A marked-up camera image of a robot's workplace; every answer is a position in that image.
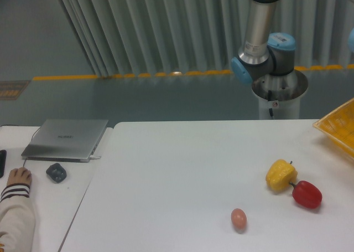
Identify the silver laptop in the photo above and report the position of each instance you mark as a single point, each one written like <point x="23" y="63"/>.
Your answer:
<point x="65" y="140"/>

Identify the brown egg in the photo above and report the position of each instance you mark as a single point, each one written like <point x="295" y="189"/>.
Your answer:
<point x="238" y="218"/>

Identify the yellow plastic basket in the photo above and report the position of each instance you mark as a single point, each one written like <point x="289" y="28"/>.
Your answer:
<point x="338" y="126"/>

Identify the red bell pepper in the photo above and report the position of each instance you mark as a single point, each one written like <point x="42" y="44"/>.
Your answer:
<point x="306" y="194"/>

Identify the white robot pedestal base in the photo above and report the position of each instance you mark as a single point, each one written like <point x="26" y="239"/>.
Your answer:
<point x="279" y="97"/>

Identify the white striped sleeve forearm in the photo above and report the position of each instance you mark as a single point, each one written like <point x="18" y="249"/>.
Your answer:
<point x="17" y="218"/>

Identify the white pleated curtain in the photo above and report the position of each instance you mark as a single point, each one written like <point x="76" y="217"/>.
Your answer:
<point x="138" y="37"/>

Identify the dark grey small device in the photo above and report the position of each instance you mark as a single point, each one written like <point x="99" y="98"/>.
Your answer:
<point x="56" y="173"/>

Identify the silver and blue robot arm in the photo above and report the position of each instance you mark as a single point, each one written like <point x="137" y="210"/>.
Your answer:
<point x="283" y="33"/>

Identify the person's hand on mouse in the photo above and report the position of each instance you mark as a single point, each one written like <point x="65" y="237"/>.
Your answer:
<point x="19" y="176"/>

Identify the yellow bell pepper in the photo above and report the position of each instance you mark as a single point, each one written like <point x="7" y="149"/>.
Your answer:
<point x="280" y="174"/>

